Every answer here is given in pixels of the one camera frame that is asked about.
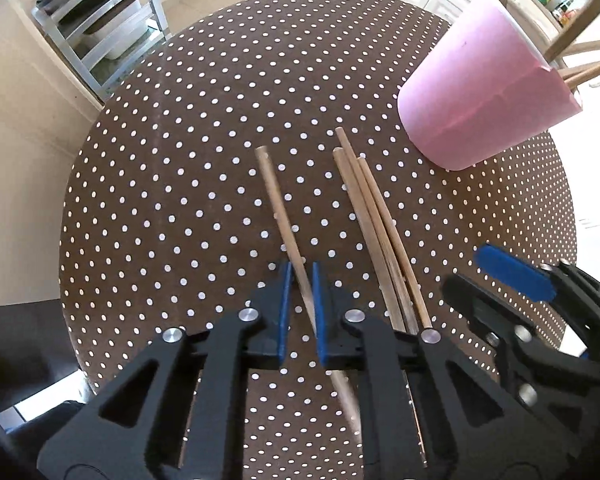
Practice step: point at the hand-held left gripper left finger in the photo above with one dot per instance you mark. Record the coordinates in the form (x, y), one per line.
(284, 310)

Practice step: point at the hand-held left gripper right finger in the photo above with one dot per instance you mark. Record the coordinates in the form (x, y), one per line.
(320, 310)

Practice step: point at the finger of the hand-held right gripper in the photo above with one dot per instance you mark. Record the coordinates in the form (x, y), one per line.
(515, 272)
(475, 300)

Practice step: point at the wooden chopstick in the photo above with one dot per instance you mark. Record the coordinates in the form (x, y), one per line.
(345, 145)
(280, 210)
(393, 240)
(359, 220)

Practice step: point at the pink cup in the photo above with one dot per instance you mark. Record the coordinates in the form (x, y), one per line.
(480, 85)

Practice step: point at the bunch of wooden chopsticks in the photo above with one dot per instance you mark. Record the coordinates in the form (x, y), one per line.
(590, 71)

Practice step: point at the brown polka dot tablecloth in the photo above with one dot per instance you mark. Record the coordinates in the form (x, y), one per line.
(180, 185)

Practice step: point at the dark furniture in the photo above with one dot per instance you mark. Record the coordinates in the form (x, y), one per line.
(25, 350)

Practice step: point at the dark sauce bottle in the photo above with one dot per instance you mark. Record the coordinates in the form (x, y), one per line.
(563, 11)

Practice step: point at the metal storage rack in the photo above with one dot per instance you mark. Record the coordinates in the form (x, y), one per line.
(70, 50)

